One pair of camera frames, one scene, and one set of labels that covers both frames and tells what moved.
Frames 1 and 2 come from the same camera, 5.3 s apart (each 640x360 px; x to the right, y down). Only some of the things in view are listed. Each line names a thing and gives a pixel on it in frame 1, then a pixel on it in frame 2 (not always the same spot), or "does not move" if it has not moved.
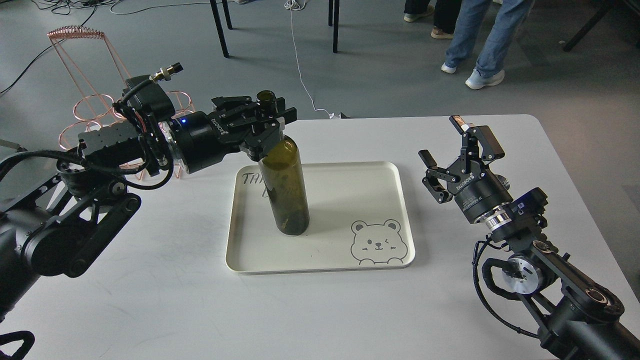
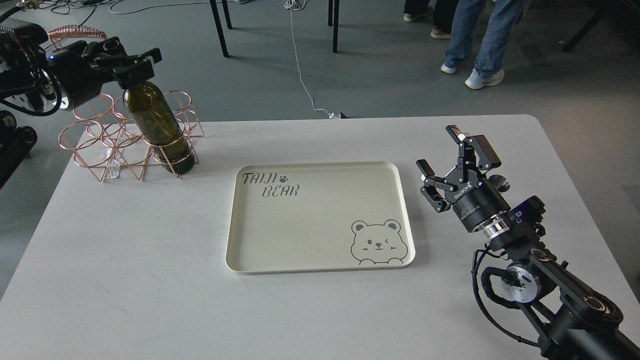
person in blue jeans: x=468 y=26 does not move
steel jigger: x=505 y=182 does not move
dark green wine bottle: x=284 y=174 → x=156 y=120
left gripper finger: x=284 y=117 → x=131 y=62
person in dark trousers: x=445 y=15 does not move
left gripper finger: x=232 y=103 → x=110 y=47
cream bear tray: x=358 y=220 does not move
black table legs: x=223 y=42 does not move
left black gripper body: x=198 y=139 → x=78 y=70
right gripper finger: x=457 y=121 → x=455 y=133
